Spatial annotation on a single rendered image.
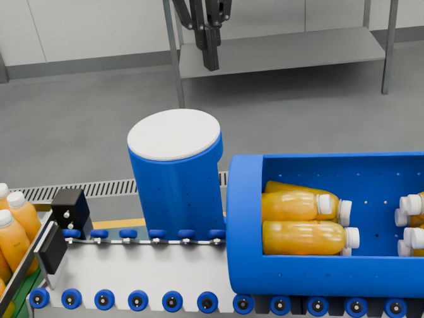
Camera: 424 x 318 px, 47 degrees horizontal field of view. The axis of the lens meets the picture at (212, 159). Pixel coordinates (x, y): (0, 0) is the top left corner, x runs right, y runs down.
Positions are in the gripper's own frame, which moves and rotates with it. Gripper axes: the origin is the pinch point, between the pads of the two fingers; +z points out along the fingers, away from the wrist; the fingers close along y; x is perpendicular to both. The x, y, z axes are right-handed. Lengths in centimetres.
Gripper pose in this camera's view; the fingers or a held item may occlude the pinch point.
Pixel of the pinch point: (209, 47)
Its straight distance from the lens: 81.6
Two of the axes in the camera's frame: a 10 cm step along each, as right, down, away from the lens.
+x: -4.0, -4.6, 7.9
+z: 1.1, 8.3, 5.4
